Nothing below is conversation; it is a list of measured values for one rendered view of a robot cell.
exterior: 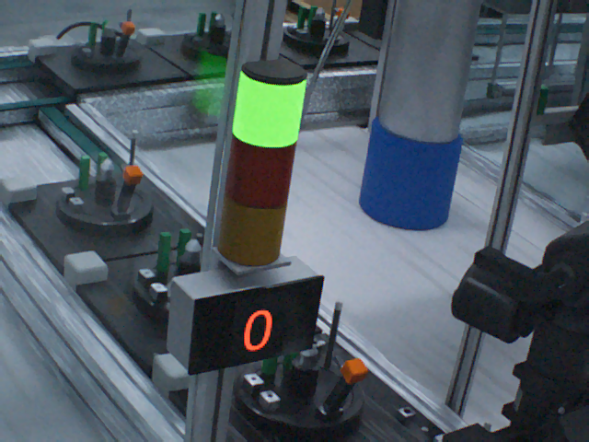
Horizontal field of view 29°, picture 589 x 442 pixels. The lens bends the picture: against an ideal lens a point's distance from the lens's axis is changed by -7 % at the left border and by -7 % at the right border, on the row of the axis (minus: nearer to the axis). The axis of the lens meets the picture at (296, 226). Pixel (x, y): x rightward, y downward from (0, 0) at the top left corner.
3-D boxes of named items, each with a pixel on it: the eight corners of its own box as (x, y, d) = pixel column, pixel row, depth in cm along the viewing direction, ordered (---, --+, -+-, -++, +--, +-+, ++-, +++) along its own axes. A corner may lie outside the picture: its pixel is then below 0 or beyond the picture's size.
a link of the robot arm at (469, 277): (628, 238, 94) (512, 185, 100) (584, 265, 88) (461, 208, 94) (594, 355, 98) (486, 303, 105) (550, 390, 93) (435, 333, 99)
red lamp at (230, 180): (300, 203, 95) (309, 145, 93) (246, 212, 93) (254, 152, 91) (266, 177, 99) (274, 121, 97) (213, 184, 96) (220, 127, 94)
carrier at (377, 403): (444, 448, 130) (470, 355, 124) (263, 505, 116) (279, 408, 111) (322, 345, 147) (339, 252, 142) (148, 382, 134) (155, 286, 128)
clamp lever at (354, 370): (342, 412, 126) (370, 371, 121) (327, 416, 125) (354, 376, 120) (326, 386, 128) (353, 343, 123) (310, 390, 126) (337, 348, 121)
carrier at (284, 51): (394, 68, 249) (402, 13, 244) (298, 75, 236) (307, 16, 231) (327, 31, 267) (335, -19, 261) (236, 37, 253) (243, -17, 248)
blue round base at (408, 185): (465, 224, 206) (481, 143, 200) (396, 237, 198) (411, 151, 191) (409, 185, 217) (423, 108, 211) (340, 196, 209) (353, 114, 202)
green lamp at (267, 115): (309, 144, 93) (319, 84, 91) (254, 150, 90) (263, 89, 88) (274, 120, 97) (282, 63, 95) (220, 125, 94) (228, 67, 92)
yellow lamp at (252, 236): (292, 261, 98) (300, 204, 95) (237, 271, 95) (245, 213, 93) (258, 233, 101) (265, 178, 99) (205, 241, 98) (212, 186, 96)
